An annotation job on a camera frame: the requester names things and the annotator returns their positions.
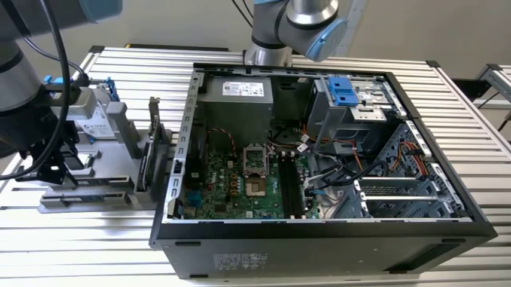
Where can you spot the metal slat side table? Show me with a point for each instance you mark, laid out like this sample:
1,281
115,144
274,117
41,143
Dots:
497,73

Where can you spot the green motherboard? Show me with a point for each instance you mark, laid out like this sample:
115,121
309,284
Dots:
223,194

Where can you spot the grey parts rack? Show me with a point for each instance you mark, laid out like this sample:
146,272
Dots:
115,170

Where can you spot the blue video port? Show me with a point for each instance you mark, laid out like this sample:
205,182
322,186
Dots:
194,199

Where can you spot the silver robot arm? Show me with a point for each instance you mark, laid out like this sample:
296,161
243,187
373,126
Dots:
25,74

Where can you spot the disk bay with white rails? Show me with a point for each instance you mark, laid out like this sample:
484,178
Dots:
400,206

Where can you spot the hard disk in blue carrier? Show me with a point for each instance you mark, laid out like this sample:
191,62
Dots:
98,127

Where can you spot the black PC case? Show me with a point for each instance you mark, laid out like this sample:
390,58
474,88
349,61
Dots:
320,257

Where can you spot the blue plastic drive latch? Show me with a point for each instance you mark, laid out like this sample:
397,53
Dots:
341,89

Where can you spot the grey metal drive cage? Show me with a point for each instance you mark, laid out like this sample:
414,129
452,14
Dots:
340,125

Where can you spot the graphics card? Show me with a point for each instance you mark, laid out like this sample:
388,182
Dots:
146,170

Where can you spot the black RAM slot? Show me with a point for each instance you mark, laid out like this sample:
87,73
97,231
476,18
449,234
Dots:
283,185
298,185
293,185
288,185

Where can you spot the grey power supply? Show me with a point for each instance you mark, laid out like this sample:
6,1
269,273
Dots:
239,119

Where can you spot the CPU socket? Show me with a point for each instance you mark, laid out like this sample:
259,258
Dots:
255,188

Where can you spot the black chipset chip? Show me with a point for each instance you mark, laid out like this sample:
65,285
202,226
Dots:
222,207

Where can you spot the RAM stick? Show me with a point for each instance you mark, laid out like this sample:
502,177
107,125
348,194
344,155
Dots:
86,198
103,180

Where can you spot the black table corner cap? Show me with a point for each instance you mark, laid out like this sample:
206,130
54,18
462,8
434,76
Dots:
97,49
433,64

